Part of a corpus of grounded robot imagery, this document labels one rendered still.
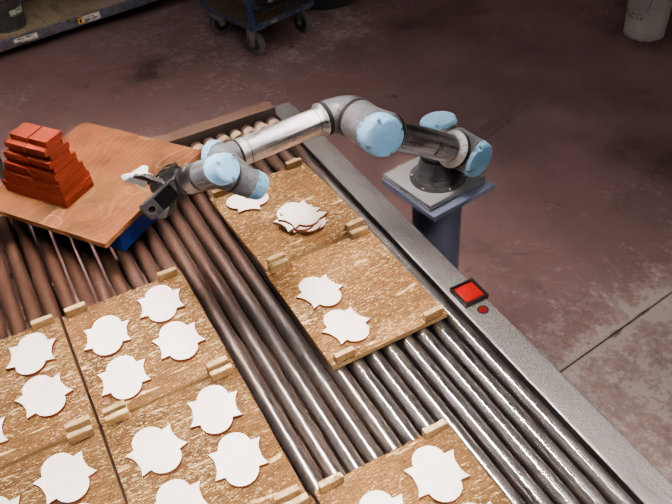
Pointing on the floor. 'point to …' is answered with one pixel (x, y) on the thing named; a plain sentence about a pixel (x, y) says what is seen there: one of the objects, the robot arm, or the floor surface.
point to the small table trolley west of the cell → (226, 15)
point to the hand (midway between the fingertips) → (138, 199)
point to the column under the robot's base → (442, 219)
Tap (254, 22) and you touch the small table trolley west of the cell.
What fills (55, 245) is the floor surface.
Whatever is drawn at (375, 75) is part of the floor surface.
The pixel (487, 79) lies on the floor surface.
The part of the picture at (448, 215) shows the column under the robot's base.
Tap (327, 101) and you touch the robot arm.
